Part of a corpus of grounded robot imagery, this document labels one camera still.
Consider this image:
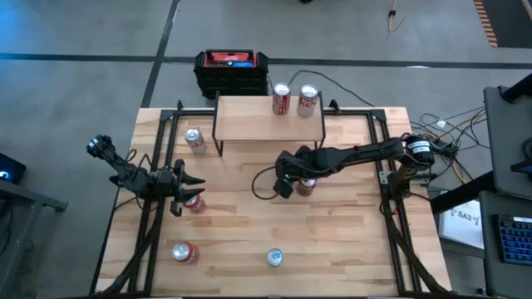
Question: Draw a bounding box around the gray desk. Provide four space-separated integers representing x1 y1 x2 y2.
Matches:
477 189 532 299
483 85 532 200

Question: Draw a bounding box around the red black power station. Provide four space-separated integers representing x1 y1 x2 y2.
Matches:
193 48 270 100

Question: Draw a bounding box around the black device blue light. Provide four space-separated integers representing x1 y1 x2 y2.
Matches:
0 152 27 185

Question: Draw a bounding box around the silver Diet Coke can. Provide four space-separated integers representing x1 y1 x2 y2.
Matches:
296 84 320 118
184 126 209 156

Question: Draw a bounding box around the white paper sign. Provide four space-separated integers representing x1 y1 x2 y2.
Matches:
438 199 485 250

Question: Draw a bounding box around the black side table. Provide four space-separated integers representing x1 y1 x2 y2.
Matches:
0 178 69 298

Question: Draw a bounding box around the blue silver Red Bull can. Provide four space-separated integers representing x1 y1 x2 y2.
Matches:
265 248 285 267

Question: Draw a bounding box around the yellow cable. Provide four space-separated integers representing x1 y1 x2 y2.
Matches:
387 0 413 33

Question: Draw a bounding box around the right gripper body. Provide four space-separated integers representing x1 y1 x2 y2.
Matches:
273 145 318 199

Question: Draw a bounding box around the wooden shelf black metal frame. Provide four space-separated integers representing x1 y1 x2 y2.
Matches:
211 91 326 158

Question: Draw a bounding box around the red Fanta can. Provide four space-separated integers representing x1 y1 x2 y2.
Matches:
171 240 200 265
182 194 208 215

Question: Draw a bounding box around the backlit keyboard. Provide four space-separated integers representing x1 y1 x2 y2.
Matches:
494 213 532 267

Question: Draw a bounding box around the black power cable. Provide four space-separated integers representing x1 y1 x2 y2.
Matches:
265 69 376 108

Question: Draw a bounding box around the black mat striped edge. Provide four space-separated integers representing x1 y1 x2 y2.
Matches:
472 0 532 49

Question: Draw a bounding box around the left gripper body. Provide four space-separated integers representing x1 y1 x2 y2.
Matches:
155 159 187 218

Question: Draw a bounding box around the red Coca-Cola can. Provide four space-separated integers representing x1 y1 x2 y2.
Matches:
272 82 292 116
294 177 319 198

